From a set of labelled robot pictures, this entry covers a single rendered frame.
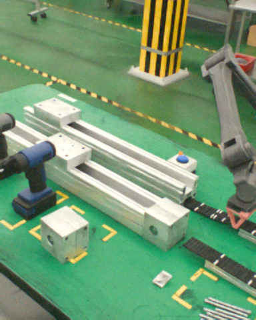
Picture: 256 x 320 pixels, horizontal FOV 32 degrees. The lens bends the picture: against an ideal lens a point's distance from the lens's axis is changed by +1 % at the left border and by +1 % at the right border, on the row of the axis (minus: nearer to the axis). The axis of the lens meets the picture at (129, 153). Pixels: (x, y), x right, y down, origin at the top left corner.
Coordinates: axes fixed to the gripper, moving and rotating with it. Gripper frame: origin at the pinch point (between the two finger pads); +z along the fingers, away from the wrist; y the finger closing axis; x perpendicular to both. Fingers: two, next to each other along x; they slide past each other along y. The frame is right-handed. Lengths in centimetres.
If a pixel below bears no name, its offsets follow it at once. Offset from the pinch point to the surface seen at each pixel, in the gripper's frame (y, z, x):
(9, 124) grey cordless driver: 31, -16, -72
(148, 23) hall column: -253, 25, -238
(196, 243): 18.3, -0.3, -3.6
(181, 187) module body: 4.8, -5.3, -19.2
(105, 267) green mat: 40.7, 3.2, -17.7
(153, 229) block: 24.0, -1.9, -14.8
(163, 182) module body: 4.8, -3.8, -26.3
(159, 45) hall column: -254, 44, -222
